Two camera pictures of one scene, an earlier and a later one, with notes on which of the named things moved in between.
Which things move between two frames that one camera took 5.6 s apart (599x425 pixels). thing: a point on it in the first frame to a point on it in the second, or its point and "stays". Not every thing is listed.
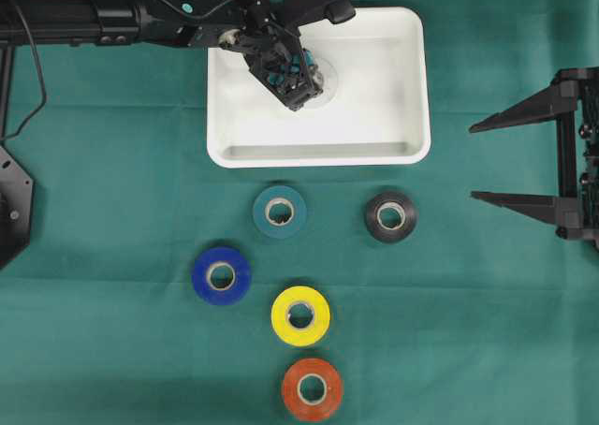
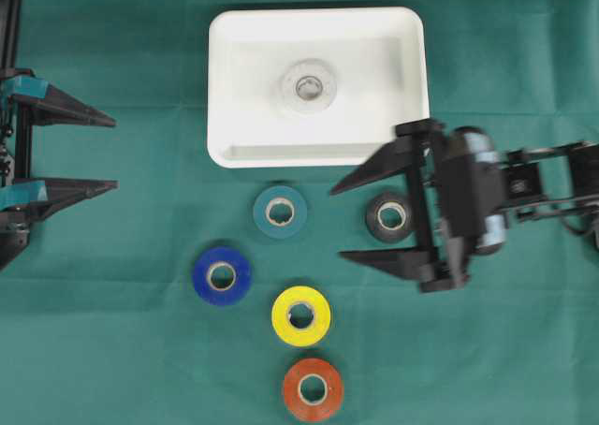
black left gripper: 276,55 to 10,71
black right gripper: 574,96 to 460,190
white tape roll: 325,75 stays
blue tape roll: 222,275 stays
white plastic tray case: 379,114 stays
